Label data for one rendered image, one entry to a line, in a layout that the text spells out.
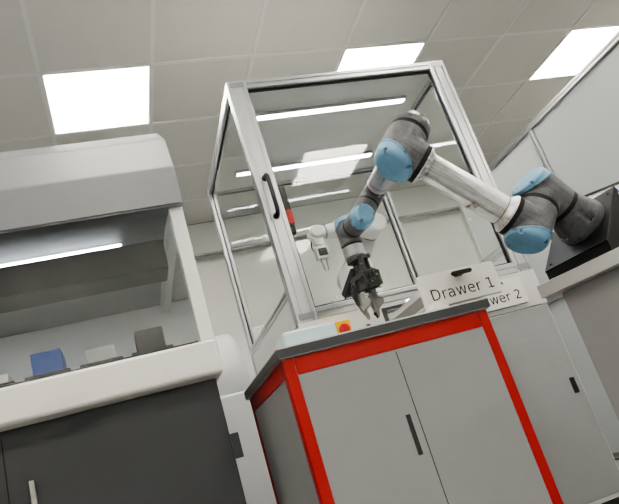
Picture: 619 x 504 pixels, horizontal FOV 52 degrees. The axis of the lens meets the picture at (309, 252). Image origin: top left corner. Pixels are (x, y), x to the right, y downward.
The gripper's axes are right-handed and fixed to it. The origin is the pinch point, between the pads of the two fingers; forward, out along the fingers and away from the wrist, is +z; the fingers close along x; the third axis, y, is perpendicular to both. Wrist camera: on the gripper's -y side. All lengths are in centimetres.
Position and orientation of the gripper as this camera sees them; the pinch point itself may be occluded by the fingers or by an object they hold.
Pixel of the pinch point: (371, 315)
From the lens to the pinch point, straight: 212.0
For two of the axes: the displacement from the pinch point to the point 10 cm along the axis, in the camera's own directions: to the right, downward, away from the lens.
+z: 2.9, 9.1, -3.1
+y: 5.0, -4.2, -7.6
